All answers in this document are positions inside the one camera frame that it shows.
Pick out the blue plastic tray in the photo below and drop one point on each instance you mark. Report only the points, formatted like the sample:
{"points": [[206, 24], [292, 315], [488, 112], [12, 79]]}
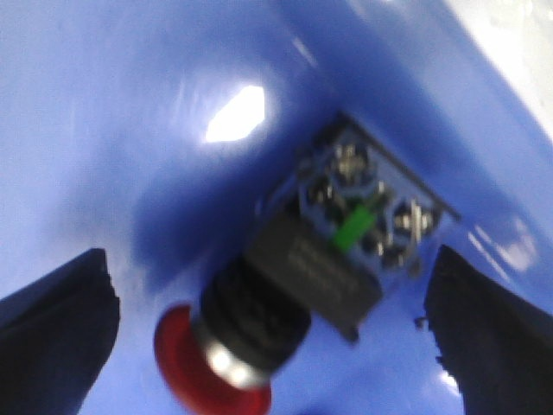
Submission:
{"points": [[154, 130]]}

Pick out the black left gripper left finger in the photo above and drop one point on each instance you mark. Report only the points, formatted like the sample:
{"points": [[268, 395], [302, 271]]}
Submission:
{"points": [[56, 336]]}

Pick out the red emergency stop button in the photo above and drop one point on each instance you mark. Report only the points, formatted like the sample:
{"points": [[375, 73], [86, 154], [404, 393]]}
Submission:
{"points": [[337, 236]]}

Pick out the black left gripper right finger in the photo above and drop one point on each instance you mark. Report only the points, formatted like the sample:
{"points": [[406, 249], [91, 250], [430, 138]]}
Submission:
{"points": [[495, 345]]}

